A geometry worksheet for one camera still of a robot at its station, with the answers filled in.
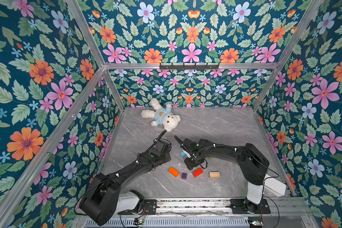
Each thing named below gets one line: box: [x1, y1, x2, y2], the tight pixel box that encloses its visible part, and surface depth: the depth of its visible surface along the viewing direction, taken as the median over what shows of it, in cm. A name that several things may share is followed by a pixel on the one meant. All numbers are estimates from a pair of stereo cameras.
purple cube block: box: [181, 172, 188, 181], surface depth 84 cm
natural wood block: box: [209, 171, 220, 179], surface depth 84 cm
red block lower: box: [192, 167, 204, 179], surface depth 86 cm
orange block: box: [168, 166, 180, 178], surface depth 87 cm
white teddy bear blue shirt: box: [140, 98, 181, 132], surface depth 107 cm
